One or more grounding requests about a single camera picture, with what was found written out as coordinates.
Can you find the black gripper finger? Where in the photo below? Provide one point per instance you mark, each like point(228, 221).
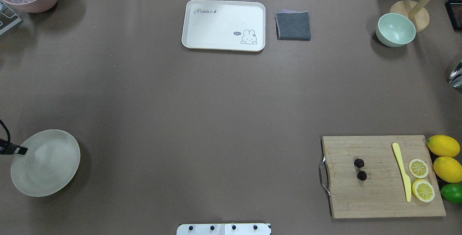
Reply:
point(12, 149)

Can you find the beige plate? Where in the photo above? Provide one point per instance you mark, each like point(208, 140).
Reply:
point(52, 160)

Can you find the cream rabbit tray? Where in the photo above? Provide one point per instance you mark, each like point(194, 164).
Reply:
point(224, 25)

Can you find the white cup rack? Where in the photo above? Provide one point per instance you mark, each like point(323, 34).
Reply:
point(8, 18)

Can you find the grey folded cloth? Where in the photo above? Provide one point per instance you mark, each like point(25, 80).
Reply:
point(293, 25)

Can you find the bamboo cutting board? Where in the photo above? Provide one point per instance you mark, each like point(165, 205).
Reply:
point(382, 194)

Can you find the yellow plastic knife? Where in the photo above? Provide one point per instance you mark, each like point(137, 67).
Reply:
point(405, 178)

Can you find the mint green bowl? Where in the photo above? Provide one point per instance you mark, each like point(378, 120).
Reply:
point(395, 30)

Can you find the lemon slice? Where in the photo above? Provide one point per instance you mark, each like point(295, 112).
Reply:
point(418, 168)
point(423, 190)

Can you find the wooden mug tree stand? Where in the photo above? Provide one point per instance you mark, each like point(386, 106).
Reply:
point(414, 11)

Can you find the yellow lemon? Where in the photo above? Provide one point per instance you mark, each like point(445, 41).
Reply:
point(442, 145)
point(448, 169)

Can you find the green lime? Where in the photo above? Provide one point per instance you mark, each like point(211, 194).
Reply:
point(452, 192)

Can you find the metal scoop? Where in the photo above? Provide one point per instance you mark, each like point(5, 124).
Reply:
point(455, 76)

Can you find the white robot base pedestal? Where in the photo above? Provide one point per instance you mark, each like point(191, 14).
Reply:
point(224, 229)

